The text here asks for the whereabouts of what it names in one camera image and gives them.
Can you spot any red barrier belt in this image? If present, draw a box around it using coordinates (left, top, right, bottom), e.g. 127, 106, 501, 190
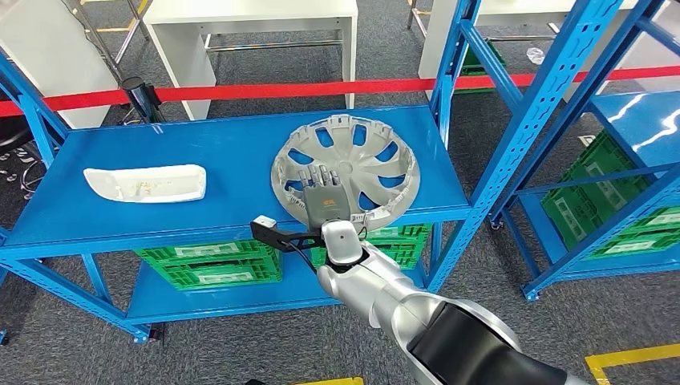
0, 63, 680, 119

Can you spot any grey wheel hubcap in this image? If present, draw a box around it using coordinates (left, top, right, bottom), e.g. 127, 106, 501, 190
270, 114, 421, 233

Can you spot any white cabinet panel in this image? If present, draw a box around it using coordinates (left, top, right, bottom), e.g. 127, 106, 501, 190
0, 0, 121, 130

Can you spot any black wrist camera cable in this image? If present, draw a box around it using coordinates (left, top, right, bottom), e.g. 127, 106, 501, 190
285, 241, 320, 276

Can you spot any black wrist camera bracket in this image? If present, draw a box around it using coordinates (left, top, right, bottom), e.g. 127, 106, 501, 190
249, 220, 326, 254

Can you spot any chrome metal frame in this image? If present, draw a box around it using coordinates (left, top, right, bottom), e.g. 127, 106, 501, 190
73, 0, 153, 81

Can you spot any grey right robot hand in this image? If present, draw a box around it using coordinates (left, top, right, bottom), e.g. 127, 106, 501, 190
297, 164, 353, 227

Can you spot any black stanchion post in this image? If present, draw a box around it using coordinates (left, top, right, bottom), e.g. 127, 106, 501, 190
120, 76, 167, 125

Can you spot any white plastic moulded part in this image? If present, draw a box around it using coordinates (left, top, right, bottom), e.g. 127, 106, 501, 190
83, 164, 207, 204

